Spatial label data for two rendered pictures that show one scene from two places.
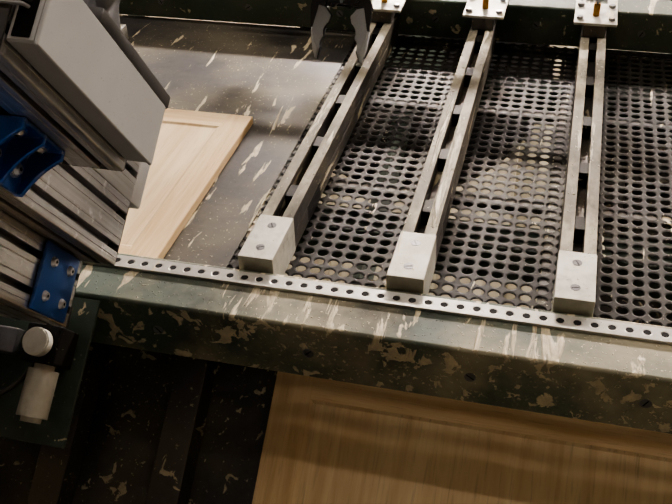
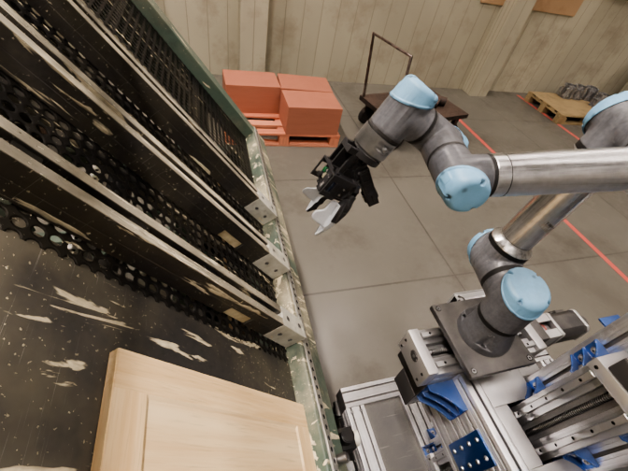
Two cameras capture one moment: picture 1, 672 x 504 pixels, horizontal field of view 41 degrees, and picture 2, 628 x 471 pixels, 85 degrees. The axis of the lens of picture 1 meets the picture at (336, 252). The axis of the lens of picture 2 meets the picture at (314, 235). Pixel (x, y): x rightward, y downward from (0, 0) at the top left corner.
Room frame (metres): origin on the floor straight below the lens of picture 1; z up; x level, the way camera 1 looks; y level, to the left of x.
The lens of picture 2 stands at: (1.81, 0.53, 1.85)
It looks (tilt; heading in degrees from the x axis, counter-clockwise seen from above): 45 degrees down; 234
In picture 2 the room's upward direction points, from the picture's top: 13 degrees clockwise
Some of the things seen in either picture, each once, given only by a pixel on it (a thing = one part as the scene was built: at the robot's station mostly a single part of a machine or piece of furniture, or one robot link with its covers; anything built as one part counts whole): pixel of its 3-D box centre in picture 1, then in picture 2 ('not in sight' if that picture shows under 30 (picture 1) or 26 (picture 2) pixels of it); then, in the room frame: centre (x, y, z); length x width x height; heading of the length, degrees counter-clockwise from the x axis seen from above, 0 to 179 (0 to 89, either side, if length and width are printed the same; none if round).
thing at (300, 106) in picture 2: not in sight; (279, 108); (0.37, -2.52, 0.21); 1.17 x 0.78 x 0.41; 169
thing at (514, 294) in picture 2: not in sight; (514, 298); (1.02, 0.37, 1.20); 0.13 x 0.12 x 0.14; 65
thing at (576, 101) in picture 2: not in sight; (575, 103); (-4.45, -2.13, 0.17); 1.20 x 0.84 x 0.34; 169
